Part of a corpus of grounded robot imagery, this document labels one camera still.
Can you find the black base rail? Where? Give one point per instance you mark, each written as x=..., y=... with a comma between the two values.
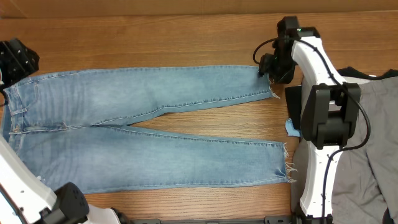
x=211, y=221

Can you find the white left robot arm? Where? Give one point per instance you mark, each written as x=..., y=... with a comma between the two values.
x=24, y=198

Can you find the black garment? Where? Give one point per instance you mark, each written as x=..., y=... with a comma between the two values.
x=293, y=94

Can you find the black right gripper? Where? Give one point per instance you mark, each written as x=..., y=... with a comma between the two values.
x=265, y=66

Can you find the grey garment pile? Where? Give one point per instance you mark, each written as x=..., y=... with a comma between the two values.
x=361, y=185

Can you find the small light blue cloth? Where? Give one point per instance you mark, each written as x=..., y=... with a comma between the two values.
x=291, y=131

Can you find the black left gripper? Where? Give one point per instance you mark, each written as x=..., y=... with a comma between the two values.
x=16, y=55

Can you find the light blue denim jeans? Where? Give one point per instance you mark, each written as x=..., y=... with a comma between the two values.
x=81, y=127

